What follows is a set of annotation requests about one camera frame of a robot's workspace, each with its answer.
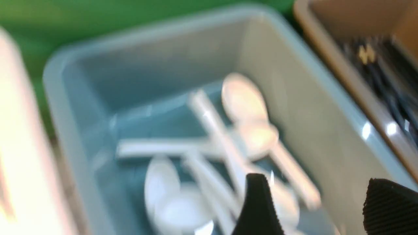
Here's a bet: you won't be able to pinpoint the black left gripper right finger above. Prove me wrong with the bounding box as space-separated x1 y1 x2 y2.
362 178 418 235

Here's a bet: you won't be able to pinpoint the black chopsticks in brown bin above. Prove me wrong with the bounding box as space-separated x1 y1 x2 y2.
337 36 418 146

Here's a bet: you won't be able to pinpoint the white spoon left in bin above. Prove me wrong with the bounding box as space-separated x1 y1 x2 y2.
144 153 242 235

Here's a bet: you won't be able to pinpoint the white spoon upright in bin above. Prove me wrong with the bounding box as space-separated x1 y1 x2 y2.
221 73 322 210

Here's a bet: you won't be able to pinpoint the large white plastic bin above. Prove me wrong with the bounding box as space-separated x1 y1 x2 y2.
0 28 79 235

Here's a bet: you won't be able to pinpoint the brown plastic bin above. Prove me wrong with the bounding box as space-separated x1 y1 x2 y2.
293 0 417 182

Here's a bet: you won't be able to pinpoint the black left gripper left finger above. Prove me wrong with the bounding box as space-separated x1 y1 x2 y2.
232 173 285 235

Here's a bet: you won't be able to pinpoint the white spoon crossing in bin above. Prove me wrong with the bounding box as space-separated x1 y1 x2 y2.
116 90 301 235

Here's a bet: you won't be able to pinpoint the blue plastic bin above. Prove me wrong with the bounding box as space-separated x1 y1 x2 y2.
43 4 417 235

